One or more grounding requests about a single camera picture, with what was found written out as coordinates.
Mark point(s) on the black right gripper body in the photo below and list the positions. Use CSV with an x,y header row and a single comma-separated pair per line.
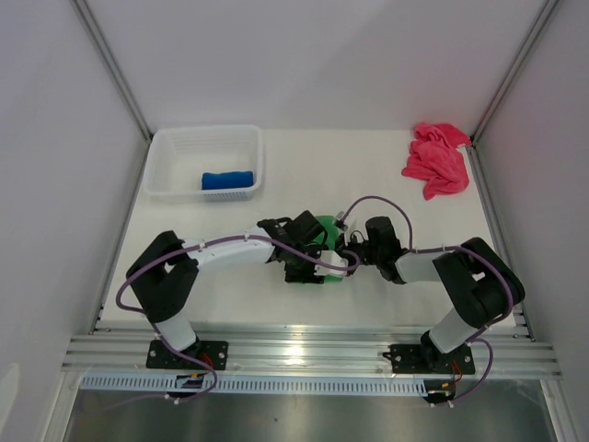
x,y
363,250

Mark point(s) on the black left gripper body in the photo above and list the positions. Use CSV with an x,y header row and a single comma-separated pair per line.
x,y
301,270

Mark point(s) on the green towel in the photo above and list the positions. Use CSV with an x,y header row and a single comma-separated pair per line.
x,y
332,230

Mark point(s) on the blue towel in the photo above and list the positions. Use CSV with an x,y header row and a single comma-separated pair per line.
x,y
227,180

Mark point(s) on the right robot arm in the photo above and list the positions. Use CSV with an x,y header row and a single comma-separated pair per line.
x,y
482,288

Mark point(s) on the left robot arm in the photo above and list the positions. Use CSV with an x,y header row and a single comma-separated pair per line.
x,y
163,276

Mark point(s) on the pink towel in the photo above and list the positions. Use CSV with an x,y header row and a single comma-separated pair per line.
x,y
435,159

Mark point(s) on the white plastic basket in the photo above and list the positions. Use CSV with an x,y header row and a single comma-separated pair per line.
x,y
178,157

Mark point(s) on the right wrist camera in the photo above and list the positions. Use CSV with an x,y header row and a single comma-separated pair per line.
x,y
345,223

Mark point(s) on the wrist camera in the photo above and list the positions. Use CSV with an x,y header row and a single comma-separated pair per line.
x,y
345,223
337,266

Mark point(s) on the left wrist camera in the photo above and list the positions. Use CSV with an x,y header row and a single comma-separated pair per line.
x,y
337,266

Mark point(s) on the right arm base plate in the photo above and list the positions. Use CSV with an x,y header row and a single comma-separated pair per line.
x,y
421,359

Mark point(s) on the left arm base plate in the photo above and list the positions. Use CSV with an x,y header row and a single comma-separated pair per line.
x,y
212,353

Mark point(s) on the aluminium frame rail right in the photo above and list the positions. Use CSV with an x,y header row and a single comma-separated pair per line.
x,y
480,186

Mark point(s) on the aluminium front rail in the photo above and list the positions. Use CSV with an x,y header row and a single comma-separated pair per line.
x,y
310,350

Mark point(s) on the slotted cable duct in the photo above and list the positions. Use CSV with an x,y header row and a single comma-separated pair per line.
x,y
170,383

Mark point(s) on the aluminium frame post right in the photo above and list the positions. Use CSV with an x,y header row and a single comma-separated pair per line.
x,y
526,48

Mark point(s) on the aluminium frame post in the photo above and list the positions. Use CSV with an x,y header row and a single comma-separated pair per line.
x,y
106,55
526,48

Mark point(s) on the aluminium frame post left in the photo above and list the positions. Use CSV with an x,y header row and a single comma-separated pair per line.
x,y
106,55

